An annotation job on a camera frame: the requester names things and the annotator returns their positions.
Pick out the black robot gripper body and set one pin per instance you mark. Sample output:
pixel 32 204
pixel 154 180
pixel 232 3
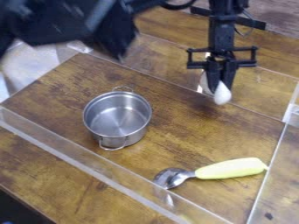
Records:
pixel 220 51

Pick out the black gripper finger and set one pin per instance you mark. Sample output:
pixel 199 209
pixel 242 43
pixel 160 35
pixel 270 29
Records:
pixel 228 72
pixel 212 71

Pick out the white red plush mushroom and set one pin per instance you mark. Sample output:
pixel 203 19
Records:
pixel 222 94

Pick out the silver metal pot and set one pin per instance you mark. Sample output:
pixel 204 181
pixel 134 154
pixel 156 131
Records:
pixel 116 117

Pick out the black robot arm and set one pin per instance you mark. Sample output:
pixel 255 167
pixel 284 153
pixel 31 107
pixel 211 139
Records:
pixel 104 22

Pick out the clear acrylic right barrier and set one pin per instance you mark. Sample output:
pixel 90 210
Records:
pixel 276 204

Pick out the clear acrylic barrier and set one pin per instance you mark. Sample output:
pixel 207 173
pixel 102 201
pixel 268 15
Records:
pixel 136 187
pixel 276 204

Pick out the clear acrylic front barrier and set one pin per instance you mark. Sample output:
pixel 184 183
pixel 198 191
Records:
pixel 136 187

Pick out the black strip on wall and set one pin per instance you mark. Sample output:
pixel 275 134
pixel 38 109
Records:
pixel 243 19

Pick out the yellow handled metal spoon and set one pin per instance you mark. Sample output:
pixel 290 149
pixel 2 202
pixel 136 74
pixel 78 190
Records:
pixel 235 168

